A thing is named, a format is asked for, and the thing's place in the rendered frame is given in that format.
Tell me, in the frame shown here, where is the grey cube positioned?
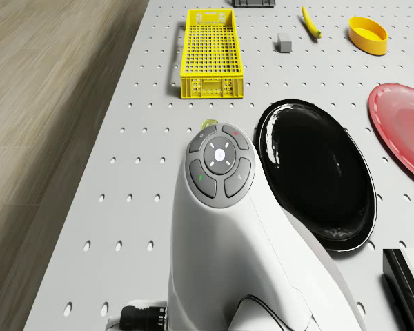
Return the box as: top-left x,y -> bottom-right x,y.
277,32 -> 293,54

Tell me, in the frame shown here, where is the red plate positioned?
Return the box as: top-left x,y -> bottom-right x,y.
368,82 -> 414,187

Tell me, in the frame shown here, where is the banana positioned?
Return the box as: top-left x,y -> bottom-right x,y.
302,6 -> 322,40

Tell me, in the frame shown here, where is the black plate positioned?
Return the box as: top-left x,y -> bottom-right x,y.
254,99 -> 378,252

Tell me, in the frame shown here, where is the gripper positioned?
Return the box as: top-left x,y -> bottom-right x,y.
105,299 -> 168,331

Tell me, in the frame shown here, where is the yellow basket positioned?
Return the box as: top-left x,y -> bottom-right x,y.
179,8 -> 245,100

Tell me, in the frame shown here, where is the dark grey basket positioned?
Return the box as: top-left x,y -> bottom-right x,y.
231,0 -> 276,8

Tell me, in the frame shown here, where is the yellow bowl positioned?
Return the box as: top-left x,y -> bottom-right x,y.
348,16 -> 389,56

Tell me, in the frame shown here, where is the black stove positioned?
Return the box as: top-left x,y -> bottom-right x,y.
382,248 -> 414,331

